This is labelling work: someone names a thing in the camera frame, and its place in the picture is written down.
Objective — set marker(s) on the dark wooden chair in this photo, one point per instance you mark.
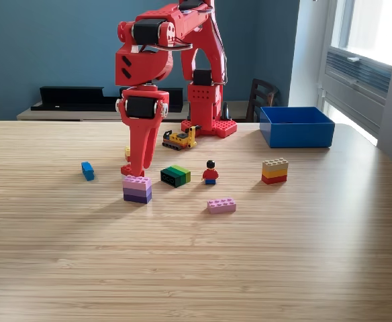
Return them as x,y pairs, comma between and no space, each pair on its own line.
261,97

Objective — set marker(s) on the yellow toy digger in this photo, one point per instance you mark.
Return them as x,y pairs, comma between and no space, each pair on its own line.
177,139

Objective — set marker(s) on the toy figure red shirt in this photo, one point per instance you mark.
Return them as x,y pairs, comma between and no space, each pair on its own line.
210,174

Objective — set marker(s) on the red and white brick stack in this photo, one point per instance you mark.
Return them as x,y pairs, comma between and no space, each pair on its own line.
125,171

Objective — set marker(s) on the pale wooden sideboard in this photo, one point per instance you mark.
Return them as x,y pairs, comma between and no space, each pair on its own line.
65,115

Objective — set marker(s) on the pink purple brick stack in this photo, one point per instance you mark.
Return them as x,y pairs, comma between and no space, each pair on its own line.
137,189

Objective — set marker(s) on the tan orange red brick stack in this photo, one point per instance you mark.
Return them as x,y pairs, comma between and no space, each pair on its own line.
275,171

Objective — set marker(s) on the green brick stack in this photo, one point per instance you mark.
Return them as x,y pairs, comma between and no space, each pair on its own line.
176,176

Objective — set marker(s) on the window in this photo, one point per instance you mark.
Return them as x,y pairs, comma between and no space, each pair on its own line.
370,27

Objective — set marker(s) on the blue plastic bin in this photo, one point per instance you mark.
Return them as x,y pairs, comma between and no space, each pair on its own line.
296,134

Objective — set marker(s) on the grey wall heater unit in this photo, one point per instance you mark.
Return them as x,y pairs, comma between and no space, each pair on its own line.
353,87

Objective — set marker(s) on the small red yellow brick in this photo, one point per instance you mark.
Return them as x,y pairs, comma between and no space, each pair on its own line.
127,152

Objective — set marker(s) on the blue brick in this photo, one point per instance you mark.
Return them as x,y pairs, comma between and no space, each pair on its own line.
88,171

